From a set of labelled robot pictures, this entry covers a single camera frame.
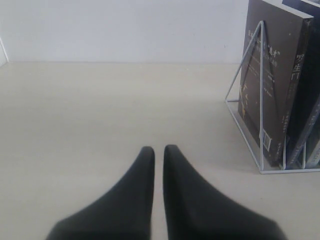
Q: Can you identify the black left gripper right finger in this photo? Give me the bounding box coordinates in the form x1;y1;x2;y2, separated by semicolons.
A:
162;144;284;240

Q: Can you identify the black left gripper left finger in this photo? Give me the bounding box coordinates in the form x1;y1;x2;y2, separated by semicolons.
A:
47;146;155;240

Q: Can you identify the blue moon cover book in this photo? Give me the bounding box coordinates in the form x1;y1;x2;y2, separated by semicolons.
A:
282;0;320;169

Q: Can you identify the dark grey Rashomon book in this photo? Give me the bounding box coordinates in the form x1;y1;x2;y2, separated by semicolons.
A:
238;0;314;167

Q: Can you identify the white wire book rack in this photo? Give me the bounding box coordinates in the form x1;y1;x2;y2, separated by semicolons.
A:
224;20;320;175

